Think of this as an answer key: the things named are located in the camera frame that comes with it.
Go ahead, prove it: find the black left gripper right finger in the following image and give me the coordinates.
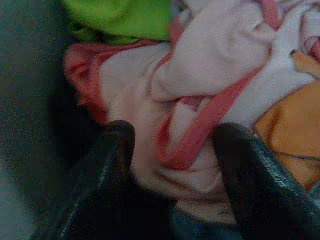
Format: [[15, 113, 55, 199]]
[[212, 122, 320, 240]]

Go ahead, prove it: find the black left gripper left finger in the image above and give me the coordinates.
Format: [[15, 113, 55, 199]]
[[32, 119, 176, 240]]

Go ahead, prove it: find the white garment red trim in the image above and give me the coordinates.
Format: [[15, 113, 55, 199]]
[[63, 0, 320, 225]]

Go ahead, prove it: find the orange cloth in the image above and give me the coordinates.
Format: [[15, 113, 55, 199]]
[[252, 49, 320, 193]]

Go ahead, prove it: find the green leather sofa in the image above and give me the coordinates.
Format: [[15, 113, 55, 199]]
[[0, 0, 83, 240]]

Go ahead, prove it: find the bright green cloth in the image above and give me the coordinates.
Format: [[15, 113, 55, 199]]
[[63, 0, 176, 46]]

